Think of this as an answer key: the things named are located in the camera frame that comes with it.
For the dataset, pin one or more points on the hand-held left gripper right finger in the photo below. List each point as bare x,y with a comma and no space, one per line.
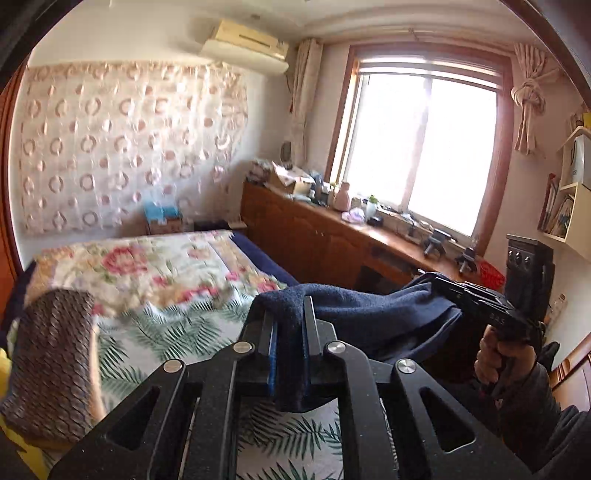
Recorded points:
309,332

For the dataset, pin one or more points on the tied beige curtain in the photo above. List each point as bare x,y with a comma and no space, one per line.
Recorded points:
531,101

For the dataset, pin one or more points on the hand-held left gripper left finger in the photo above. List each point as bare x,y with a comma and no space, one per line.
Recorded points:
273,364

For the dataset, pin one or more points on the wooden cabinet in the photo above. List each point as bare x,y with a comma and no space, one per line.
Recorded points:
314,240

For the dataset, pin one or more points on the blue tissue pack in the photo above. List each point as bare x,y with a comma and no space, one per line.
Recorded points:
160,210

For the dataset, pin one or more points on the small brown cardboard box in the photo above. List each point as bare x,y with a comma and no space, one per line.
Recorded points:
165,226

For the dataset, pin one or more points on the black tripod device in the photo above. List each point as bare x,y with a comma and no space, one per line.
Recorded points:
436,242
467,261

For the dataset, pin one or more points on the dark oval ornament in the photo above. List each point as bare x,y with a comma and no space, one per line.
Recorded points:
287,151

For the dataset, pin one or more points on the patterned cloth pile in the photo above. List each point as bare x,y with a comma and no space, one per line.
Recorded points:
262,171

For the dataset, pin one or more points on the red mesh bag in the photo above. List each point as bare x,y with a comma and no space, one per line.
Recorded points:
491,274

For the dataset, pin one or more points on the row of books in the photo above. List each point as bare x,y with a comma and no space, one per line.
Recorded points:
556,210

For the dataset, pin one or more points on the brown woven pillow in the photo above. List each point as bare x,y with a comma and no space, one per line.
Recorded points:
51,364

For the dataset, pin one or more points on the cream wall shelf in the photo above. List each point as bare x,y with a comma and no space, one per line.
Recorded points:
575,217

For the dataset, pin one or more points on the translucent plastic bag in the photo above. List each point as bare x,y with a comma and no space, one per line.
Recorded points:
355,216

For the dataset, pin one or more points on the person's right forearm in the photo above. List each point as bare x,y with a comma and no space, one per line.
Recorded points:
549,415

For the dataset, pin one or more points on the white jar with green plant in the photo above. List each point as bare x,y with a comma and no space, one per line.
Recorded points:
371,208

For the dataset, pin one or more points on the white air conditioner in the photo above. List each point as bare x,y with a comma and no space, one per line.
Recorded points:
244,46

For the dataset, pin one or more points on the wooden wardrobe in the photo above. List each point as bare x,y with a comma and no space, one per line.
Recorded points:
9,184

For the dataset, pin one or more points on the open cardboard box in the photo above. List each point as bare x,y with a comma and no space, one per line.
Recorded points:
288,177

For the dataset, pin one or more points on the pink bottle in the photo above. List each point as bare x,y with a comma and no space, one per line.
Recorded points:
343,197

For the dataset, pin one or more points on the window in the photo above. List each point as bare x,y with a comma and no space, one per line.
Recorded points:
415,138

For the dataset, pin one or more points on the circle pattern wall cloth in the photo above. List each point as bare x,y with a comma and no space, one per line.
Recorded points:
129,147

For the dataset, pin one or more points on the floral blanket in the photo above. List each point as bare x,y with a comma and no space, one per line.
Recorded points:
147,267

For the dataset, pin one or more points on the small black box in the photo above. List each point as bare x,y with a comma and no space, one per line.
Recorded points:
376,221

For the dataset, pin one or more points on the dark blue towel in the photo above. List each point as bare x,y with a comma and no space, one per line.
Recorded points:
360,314

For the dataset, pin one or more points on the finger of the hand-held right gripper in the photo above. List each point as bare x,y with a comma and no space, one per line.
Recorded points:
466,293

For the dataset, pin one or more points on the person's right hand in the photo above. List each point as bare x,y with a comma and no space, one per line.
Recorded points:
491,364

